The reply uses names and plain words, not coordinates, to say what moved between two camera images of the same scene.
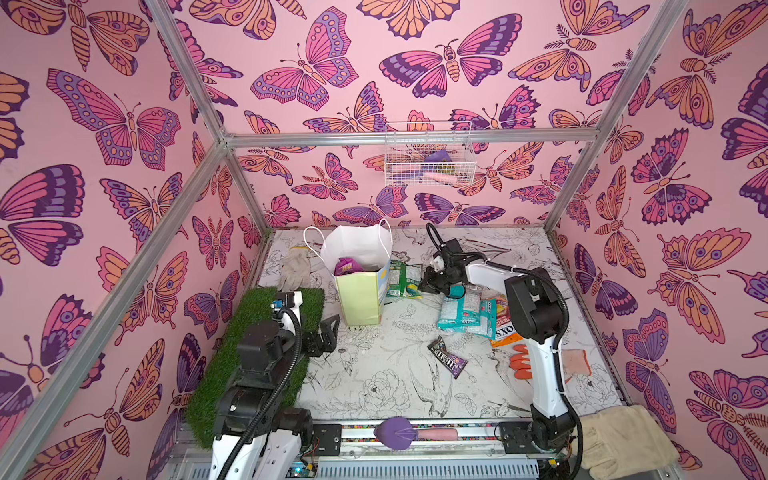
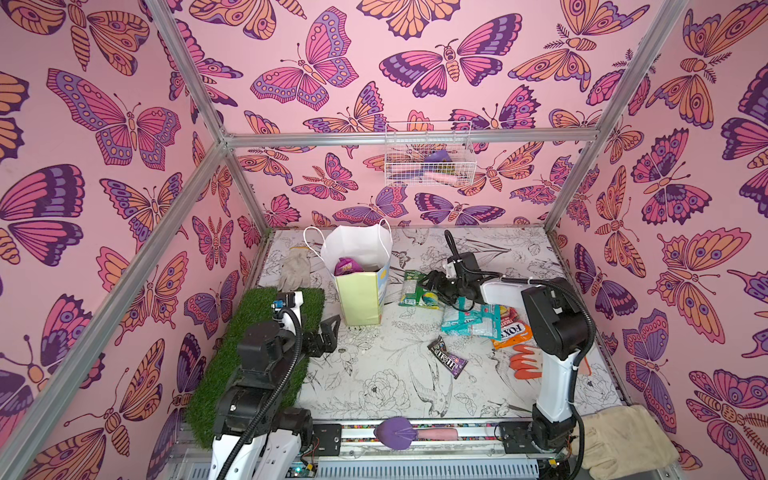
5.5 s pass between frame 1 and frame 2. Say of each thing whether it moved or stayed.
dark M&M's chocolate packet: stayed
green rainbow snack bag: moved
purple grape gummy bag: stayed
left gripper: stayed
